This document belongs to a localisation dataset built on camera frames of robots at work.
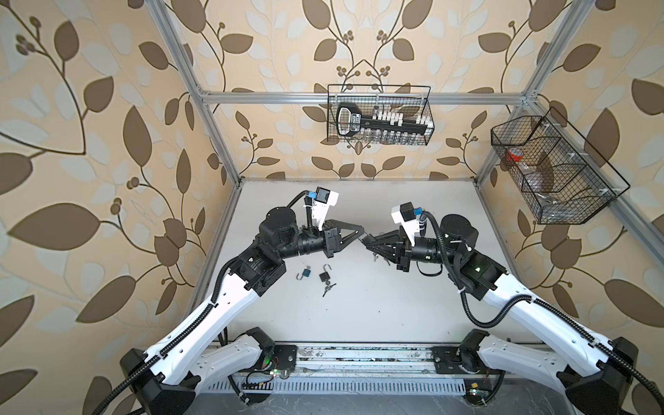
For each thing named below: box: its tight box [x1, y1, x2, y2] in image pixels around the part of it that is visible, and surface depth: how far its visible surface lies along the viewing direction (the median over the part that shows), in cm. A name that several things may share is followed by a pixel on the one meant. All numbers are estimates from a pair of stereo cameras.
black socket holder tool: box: [336, 102, 433, 137], surface depth 84 cm
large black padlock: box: [319, 263, 332, 283], surface depth 93 cm
